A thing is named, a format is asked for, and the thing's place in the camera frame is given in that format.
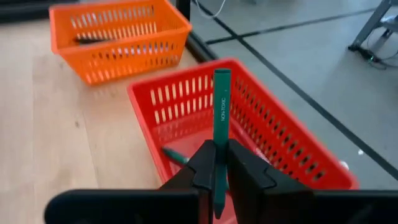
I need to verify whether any green crayon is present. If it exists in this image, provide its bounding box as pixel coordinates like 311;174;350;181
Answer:
160;146;190;166
212;68;233;220

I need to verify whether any grey metal stand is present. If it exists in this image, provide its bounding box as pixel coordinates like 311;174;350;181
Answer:
347;0;398;63

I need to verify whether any white cable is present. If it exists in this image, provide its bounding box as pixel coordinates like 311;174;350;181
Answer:
192;0;227;19

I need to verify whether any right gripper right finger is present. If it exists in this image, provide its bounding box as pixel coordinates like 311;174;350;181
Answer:
228;139;315;224

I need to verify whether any orange plastic bin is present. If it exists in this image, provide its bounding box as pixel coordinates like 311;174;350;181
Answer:
49;0;193;86

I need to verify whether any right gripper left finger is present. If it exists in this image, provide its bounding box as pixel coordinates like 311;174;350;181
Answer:
161;139;217;224

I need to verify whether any red plastic bin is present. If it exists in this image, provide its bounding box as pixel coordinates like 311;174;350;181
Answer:
126;57;360;224

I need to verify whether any grey pen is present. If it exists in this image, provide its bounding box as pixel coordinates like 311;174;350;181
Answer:
73;35;111;45

